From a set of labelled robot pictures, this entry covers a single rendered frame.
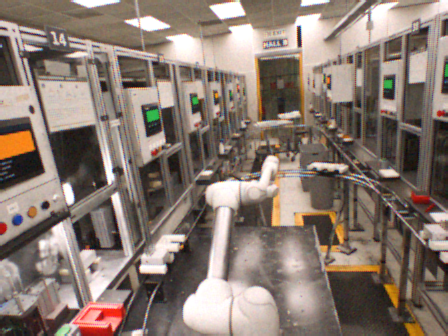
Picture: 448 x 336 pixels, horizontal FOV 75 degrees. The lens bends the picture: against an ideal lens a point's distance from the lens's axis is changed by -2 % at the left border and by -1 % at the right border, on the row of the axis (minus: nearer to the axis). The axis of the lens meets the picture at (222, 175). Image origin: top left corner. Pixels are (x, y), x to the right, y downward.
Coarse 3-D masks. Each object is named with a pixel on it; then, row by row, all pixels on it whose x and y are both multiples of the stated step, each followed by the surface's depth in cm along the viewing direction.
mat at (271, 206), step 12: (276, 144) 860; (264, 156) 736; (276, 156) 722; (252, 168) 643; (276, 180) 547; (252, 204) 450; (264, 204) 445; (276, 204) 440; (240, 216) 414; (252, 216) 409; (264, 216) 406; (276, 216) 401
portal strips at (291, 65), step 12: (264, 60) 874; (288, 60) 863; (264, 72) 884; (288, 72) 873; (264, 84) 894; (288, 84) 883; (300, 84) 876; (264, 96) 904; (276, 96) 900; (288, 96) 894; (300, 96) 887; (276, 108) 911; (288, 108) 904; (300, 108) 897; (276, 120) 922; (276, 132) 933; (288, 132) 925
